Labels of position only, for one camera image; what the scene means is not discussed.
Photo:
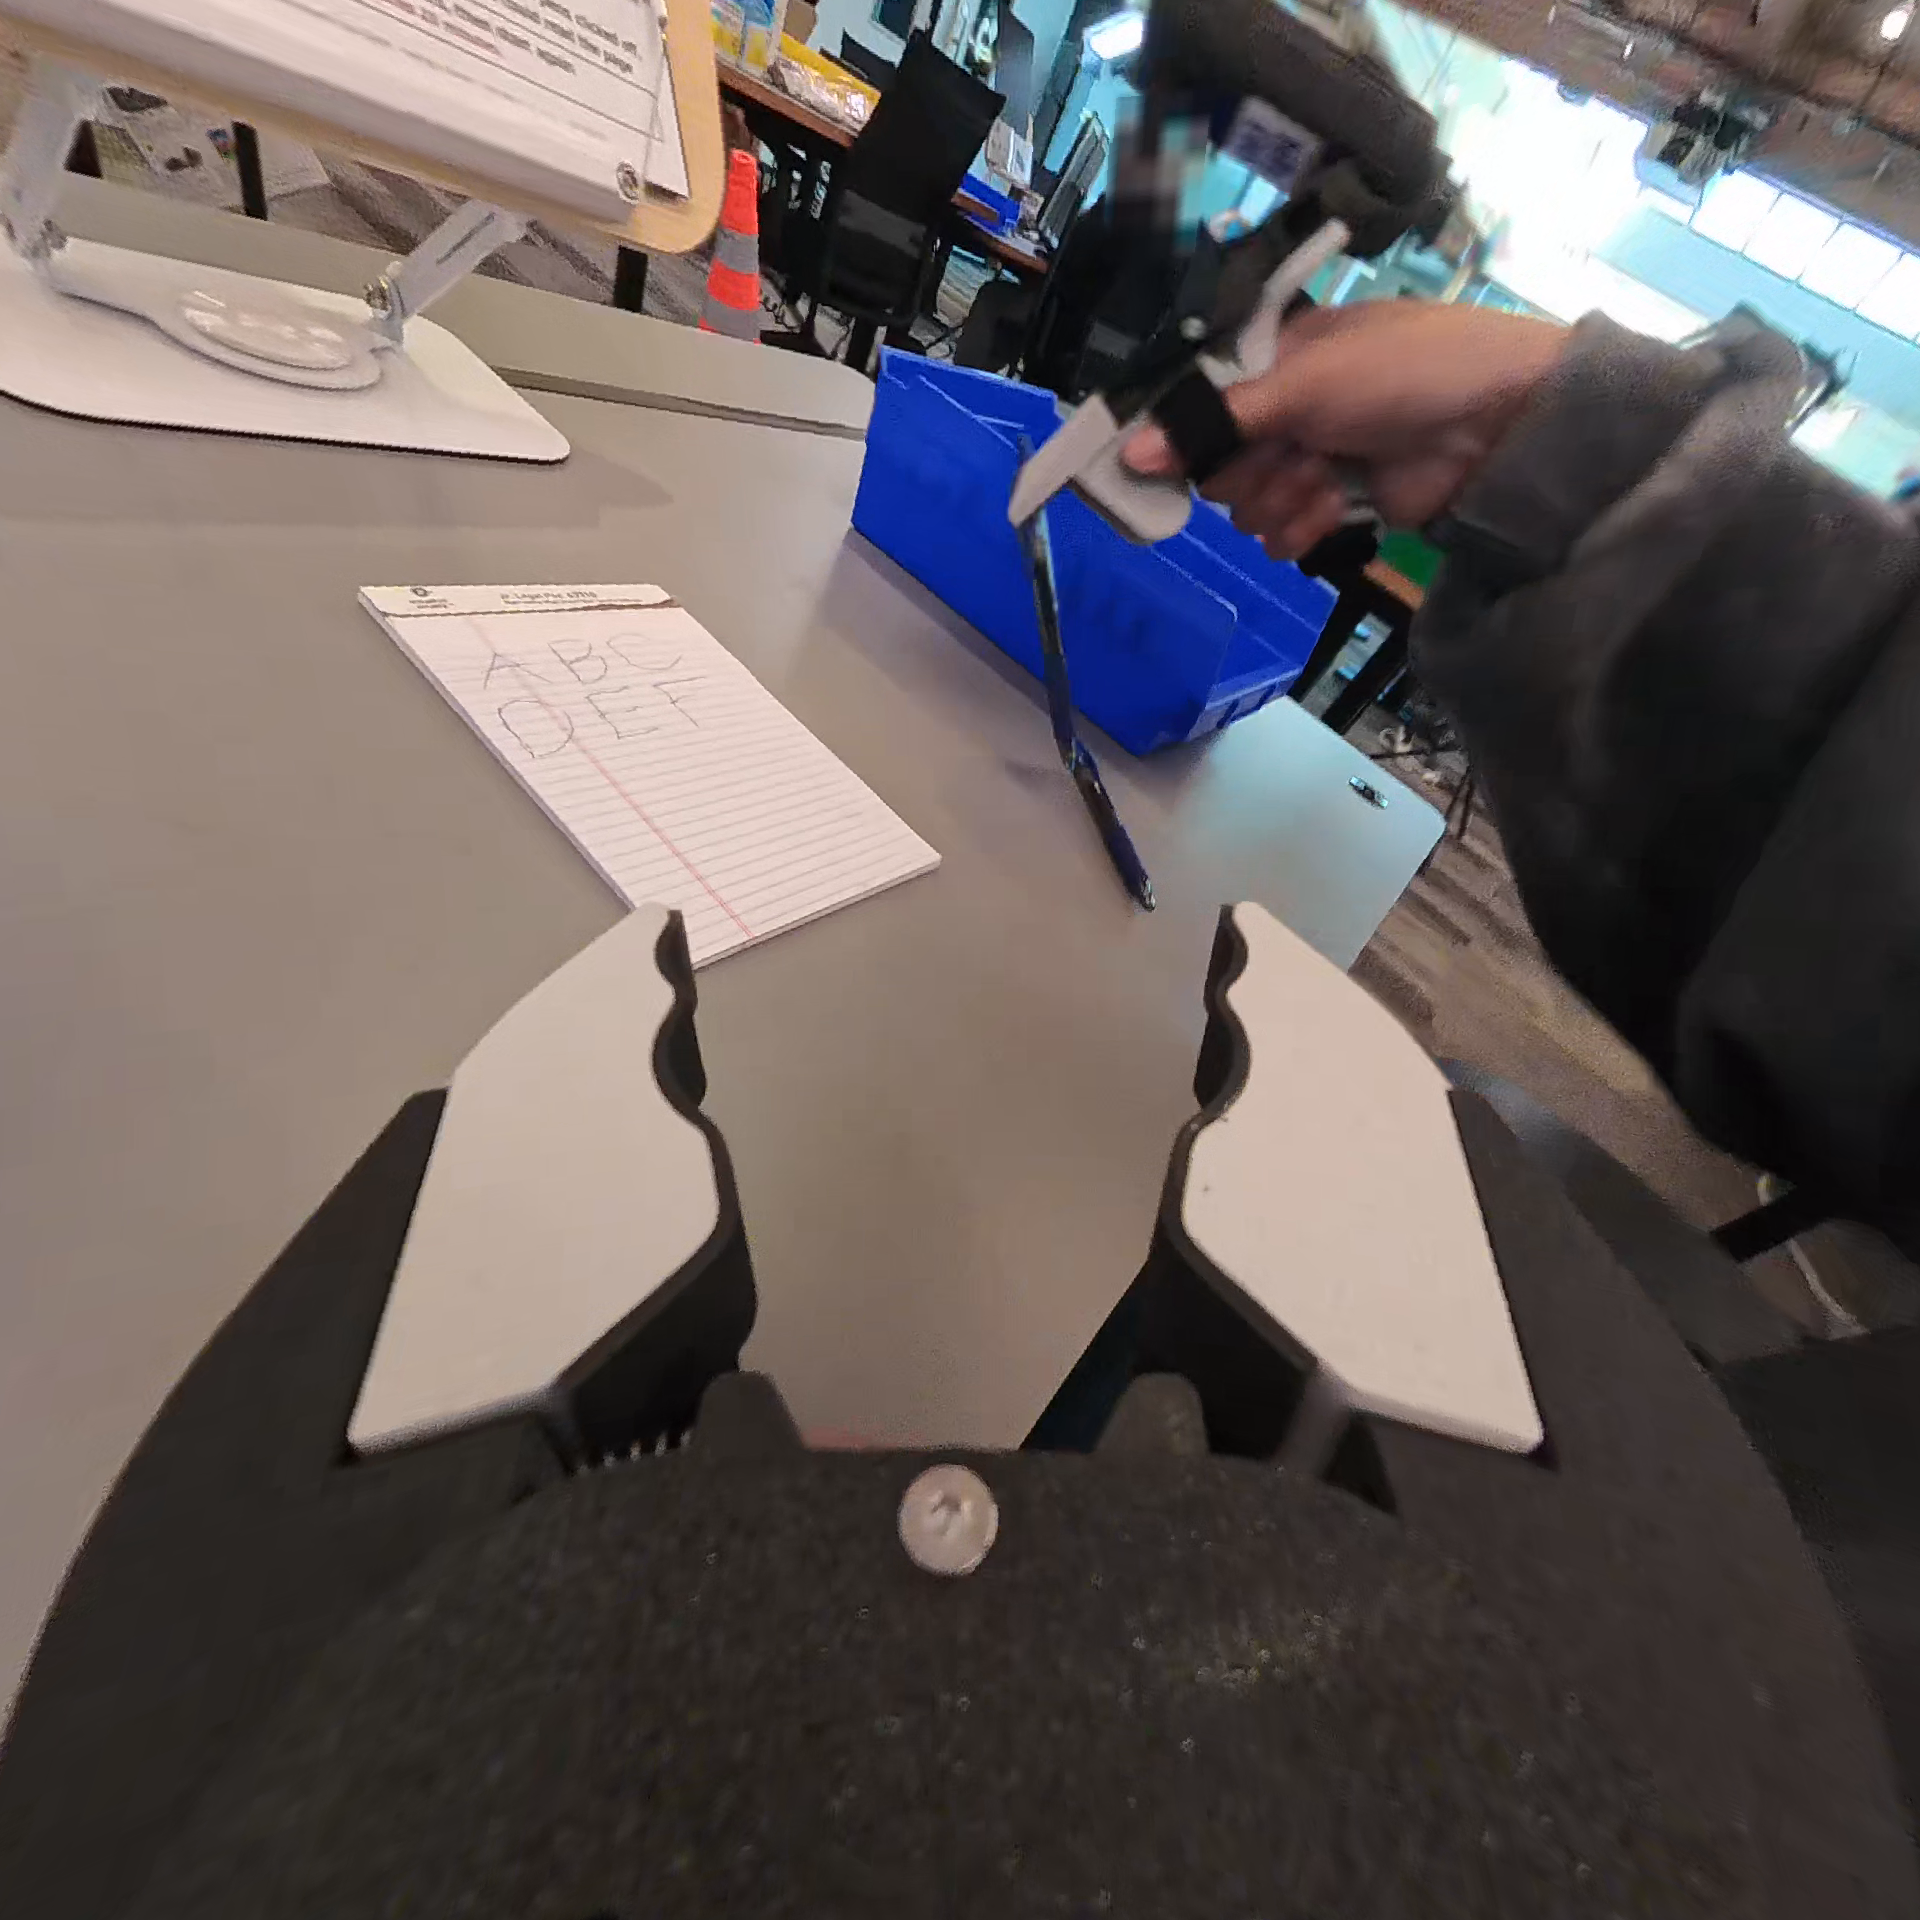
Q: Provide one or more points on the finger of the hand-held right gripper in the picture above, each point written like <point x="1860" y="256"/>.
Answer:
<point x="1068" y="458"/>

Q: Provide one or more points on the blue plastic bin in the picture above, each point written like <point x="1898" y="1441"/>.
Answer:
<point x="961" y="481"/>

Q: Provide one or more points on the black office chair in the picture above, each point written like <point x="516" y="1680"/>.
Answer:
<point x="900" y="166"/>

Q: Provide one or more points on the person's right forearm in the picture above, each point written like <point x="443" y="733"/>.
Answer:
<point x="1681" y="674"/>

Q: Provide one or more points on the white document stand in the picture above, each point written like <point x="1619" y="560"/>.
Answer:
<point x="376" y="376"/>

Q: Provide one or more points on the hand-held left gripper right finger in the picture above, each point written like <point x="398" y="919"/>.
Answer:
<point x="1349" y="1201"/>

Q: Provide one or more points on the person's right hand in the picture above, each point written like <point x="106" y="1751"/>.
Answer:
<point x="1395" y="406"/>

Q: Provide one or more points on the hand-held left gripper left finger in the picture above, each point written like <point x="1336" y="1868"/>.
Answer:
<point x="555" y="1201"/>

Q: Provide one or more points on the white lined notepad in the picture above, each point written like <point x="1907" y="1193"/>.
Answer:
<point x="661" y="780"/>

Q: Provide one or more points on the blue retractable pen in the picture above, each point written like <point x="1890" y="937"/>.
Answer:
<point x="1108" y="826"/>

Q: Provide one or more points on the printed instruction sheet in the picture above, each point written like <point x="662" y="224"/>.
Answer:
<point x="494" y="76"/>

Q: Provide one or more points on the orange traffic cone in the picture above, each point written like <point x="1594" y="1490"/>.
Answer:
<point x="732" y="271"/>

